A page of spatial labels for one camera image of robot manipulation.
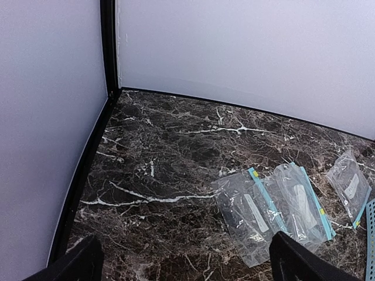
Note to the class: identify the black left frame post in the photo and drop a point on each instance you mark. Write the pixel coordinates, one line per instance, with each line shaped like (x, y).
(109, 46)

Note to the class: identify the clear zip bag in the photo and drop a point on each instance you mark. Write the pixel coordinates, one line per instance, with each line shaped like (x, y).
(294, 208)
(350, 184)
(250, 214)

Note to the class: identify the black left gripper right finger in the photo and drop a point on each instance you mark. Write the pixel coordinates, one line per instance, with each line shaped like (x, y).
(292, 261)

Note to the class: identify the light blue plastic basket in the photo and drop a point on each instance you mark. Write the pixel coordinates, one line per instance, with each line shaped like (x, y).
(370, 255)

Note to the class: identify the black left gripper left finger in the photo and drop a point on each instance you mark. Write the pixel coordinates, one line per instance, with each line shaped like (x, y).
(83, 262)

